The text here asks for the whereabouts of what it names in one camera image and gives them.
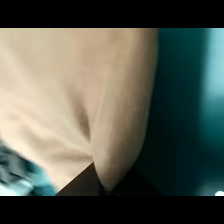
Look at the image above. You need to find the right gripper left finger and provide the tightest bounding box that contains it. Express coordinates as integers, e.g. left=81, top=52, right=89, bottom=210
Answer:
left=56, top=161, right=105, bottom=197

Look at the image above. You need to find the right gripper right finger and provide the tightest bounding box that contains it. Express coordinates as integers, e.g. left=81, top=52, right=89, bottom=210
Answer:
left=109, top=166, right=161, bottom=197

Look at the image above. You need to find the beige garment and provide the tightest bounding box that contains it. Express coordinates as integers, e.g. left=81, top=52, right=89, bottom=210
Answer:
left=0, top=27, right=160, bottom=194

